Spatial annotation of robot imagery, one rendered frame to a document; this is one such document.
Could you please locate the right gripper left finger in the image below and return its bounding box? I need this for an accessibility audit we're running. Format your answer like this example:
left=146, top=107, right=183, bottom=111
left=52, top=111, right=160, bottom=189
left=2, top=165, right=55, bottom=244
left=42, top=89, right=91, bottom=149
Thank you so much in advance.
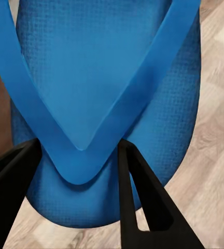
left=0, top=138, right=42, bottom=249

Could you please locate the sandal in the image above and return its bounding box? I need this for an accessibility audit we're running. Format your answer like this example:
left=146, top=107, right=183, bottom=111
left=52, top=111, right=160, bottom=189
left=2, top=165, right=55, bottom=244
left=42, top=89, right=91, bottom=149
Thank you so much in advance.
left=0, top=0, right=201, bottom=228

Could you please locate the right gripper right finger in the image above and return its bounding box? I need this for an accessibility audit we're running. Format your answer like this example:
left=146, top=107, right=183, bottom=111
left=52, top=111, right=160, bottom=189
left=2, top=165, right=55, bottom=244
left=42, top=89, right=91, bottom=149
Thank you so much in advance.
left=118, top=139, right=205, bottom=249

